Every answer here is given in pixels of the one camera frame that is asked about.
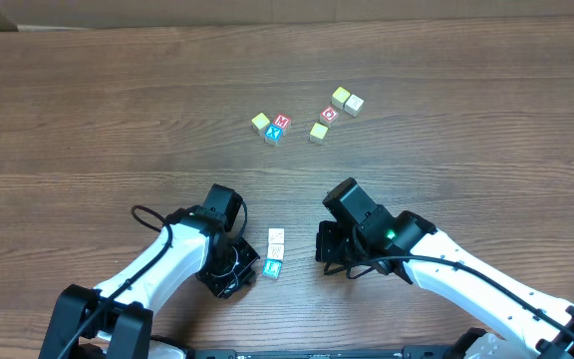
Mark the red edged wooden block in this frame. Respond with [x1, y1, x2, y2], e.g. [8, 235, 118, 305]
[268, 228, 285, 244]

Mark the yellow block far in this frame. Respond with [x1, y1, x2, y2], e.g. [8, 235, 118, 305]
[331, 86, 351, 110]

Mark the green edged wooden block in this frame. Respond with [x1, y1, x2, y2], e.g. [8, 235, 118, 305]
[267, 243, 285, 261]

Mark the yellow block middle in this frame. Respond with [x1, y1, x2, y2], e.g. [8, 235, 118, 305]
[309, 123, 329, 145]

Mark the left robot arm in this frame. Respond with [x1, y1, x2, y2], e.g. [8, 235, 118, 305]
[40, 184, 259, 359]

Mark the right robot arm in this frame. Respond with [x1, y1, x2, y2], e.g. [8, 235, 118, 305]
[316, 178, 574, 358]

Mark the blue X block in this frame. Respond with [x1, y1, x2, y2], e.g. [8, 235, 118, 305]
[264, 125, 284, 146]

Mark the red M block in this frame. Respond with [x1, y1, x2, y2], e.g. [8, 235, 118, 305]
[273, 114, 292, 133]

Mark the yellow block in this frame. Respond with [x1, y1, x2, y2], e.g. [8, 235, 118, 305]
[251, 113, 271, 137]
[309, 123, 329, 145]
[331, 86, 351, 110]

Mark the yellow block left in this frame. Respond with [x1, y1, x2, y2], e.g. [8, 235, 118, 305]
[251, 113, 271, 137]

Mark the blue wooden block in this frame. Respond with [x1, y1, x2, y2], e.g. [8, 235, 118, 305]
[262, 259, 282, 279]

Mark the white block far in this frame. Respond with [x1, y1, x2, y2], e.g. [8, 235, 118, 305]
[344, 94, 365, 117]

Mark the red circle block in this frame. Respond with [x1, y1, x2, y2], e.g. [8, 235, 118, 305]
[319, 106, 340, 127]

